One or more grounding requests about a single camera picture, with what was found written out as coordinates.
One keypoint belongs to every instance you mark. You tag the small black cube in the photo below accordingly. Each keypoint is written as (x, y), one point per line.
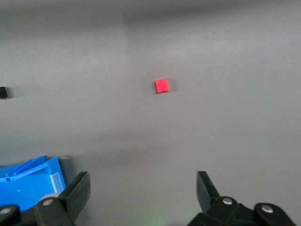
(3, 92)

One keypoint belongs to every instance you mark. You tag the blue plastic storage bin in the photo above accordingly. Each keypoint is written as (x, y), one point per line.
(28, 186)

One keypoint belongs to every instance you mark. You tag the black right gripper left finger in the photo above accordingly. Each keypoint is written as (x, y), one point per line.
(75, 193)

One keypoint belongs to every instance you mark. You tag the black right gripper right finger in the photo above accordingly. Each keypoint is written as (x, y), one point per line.
(207, 188)

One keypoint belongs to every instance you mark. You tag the small red cube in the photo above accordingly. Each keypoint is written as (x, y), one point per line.
(162, 85)

